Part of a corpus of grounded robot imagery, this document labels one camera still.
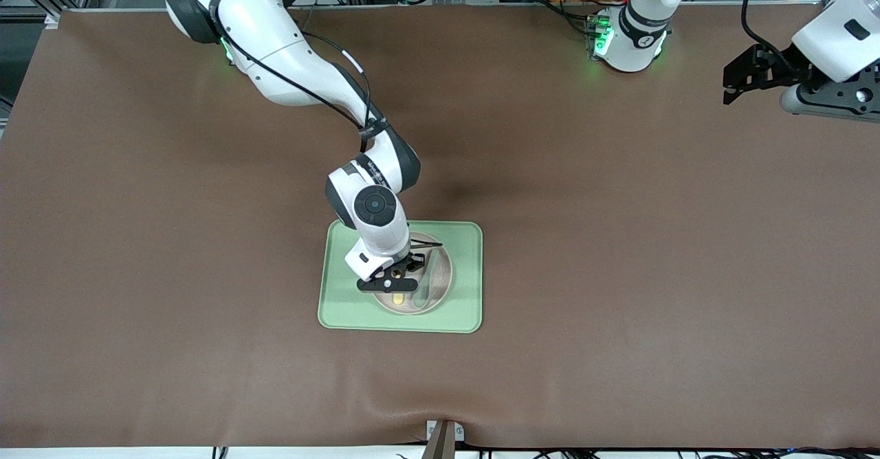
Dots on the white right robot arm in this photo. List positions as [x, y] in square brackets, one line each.
[275, 33]

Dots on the light green rectangular tray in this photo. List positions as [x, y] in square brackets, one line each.
[467, 308]

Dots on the grey metal bracket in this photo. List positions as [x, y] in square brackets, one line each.
[459, 433]

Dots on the brown table cover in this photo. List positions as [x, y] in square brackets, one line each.
[619, 239]

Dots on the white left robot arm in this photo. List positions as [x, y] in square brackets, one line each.
[639, 40]

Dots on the green plastic spoon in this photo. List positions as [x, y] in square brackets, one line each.
[421, 297]

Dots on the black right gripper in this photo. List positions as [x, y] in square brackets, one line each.
[406, 263]

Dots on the pale round plate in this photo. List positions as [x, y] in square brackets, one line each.
[440, 287]

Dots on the brown wooden post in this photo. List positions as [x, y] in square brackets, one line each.
[440, 445]

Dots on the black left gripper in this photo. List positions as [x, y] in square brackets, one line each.
[782, 70]

